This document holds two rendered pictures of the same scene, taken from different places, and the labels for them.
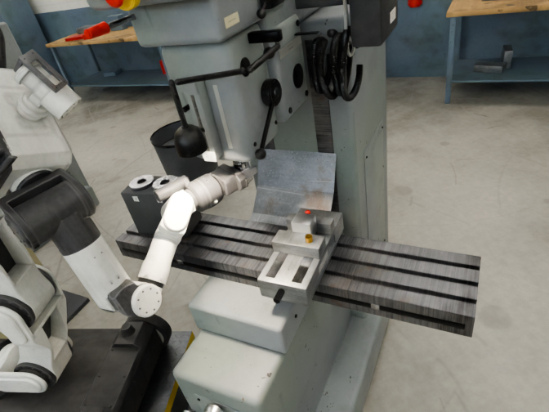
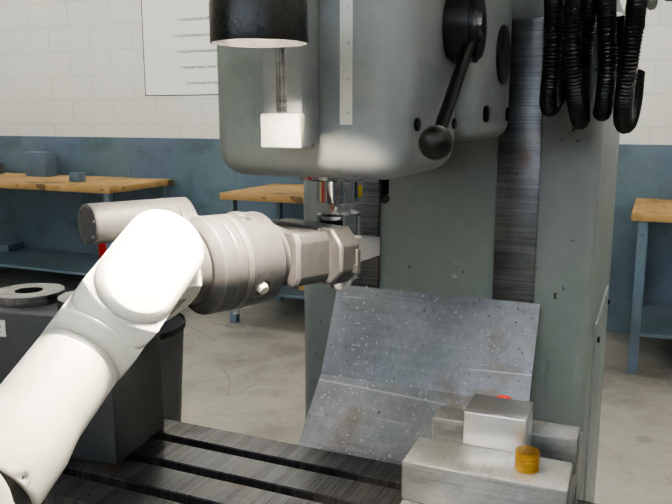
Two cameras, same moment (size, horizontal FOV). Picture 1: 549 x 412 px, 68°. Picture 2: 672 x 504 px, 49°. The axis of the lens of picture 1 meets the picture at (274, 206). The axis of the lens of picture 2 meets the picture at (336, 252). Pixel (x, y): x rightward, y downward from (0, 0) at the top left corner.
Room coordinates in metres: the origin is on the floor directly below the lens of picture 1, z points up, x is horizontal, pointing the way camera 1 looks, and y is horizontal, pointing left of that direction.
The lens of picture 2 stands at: (0.32, 0.19, 1.37)
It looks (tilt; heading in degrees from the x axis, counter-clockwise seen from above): 10 degrees down; 352
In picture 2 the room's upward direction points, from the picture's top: straight up
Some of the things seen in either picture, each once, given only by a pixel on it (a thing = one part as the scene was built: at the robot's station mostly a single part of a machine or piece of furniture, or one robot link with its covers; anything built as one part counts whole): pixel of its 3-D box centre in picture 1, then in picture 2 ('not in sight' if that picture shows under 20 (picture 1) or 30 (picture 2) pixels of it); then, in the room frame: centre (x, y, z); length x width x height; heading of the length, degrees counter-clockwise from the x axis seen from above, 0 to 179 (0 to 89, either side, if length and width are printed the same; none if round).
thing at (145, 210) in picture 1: (162, 203); (65, 365); (1.30, 0.41, 1.04); 0.22 x 0.12 x 0.20; 65
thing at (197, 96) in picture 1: (203, 121); (289, 25); (0.98, 0.13, 1.45); 0.04 x 0.04 x 0.21; 58
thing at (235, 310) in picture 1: (268, 274); not in sight; (1.07, 0.07, 0.80); 0.50 x 0.35 x 0.12; 148
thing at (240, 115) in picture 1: (225, 93); (342, 12); (1.08, 0.07, 1.47); 0.21 x 0.19 x 0.32; 58
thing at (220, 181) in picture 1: (218, 185); (271, 257); (1.02, 0.15, 1.23); 0.13 x 0.12 x 0.10; 36
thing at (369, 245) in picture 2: (248, 173); (360, 249); (1.05, 0.05, 1.23); 0.06 x 0.02 x 0.03; 125
